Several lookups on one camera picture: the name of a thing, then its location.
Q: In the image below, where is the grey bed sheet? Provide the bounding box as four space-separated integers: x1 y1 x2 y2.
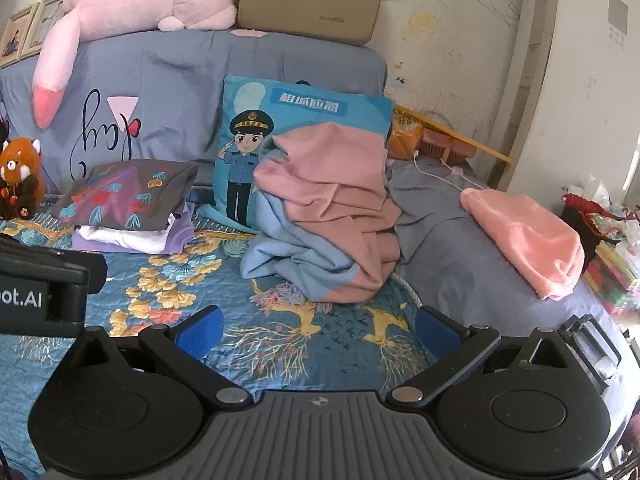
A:
385 152 631 456

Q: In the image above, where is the grey pillow with script print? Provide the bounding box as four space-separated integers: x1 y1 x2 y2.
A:
0 27 388 196

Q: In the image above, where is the tan headrest cushion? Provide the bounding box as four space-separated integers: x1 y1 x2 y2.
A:
236 0 382 47

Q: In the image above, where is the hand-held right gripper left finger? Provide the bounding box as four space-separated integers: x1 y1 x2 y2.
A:
65 305 253 408

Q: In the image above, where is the yellow wooden stick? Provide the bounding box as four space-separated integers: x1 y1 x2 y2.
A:
392 105 513 166

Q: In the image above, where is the purple folded garment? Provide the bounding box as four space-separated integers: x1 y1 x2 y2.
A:
71 202 197 256

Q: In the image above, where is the red and black bag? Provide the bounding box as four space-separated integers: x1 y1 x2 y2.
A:
560 192 608 271

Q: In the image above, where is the pink plush toy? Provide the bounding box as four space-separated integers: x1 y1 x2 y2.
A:
31 0 246 128

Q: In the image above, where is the grey printed folded shirt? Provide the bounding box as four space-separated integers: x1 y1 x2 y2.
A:
50 159 200 226

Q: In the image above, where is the white folded garment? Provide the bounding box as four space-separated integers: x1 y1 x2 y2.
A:
75 212 176 255

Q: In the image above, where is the wooden picture frame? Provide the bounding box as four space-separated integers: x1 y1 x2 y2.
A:
0 2 41 68
22 0 76 58

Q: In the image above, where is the red panda plush toy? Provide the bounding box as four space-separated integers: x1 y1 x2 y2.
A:
0 137 46 221

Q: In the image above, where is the orange bag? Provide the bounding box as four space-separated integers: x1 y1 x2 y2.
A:
387 110 426 158

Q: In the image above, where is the white plastic bag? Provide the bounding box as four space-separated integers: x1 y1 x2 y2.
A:
565 175 640 221

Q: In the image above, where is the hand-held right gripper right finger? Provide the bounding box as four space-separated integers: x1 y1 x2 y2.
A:
385 305 576 408

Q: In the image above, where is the pink and blue tasselled scarf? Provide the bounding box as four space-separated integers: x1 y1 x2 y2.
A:
239 122 403 306

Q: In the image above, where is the salmon pink towel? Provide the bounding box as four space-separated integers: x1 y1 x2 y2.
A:
459 187 586 301

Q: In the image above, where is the grey switch plate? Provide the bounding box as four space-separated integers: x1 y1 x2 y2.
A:
607 0 628 36

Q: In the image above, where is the blue deer print quilt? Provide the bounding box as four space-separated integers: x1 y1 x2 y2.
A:
0 195 451 480

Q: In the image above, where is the white cable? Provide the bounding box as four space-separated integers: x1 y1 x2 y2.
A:
412 150 488 193

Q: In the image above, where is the blue cartoon police cushion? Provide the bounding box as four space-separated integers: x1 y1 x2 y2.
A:
214 75 396 233

